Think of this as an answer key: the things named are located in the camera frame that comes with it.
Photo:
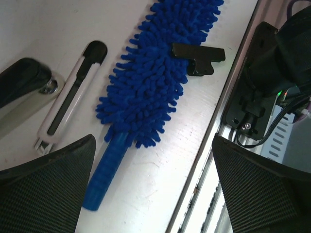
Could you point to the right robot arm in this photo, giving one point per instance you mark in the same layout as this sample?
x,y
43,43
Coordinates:
x,y
276,60

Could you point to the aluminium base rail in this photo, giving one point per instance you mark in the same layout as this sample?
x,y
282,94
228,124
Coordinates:
x,y
287,139

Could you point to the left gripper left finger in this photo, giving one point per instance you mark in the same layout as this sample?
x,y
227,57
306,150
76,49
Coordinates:
x,y
45,195

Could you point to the blue microfiber duster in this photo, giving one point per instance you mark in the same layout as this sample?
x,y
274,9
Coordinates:
x,y
144,87

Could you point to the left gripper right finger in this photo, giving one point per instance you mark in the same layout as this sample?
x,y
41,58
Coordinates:
x,y
261,195

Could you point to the white box cutter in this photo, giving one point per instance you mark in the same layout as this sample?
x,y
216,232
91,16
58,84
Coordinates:
x,y
59,116

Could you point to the black binder clip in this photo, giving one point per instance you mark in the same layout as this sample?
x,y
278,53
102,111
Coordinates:
x,y
200,58

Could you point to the beige black stapler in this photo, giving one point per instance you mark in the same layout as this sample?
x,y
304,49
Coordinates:
x,y
27,76

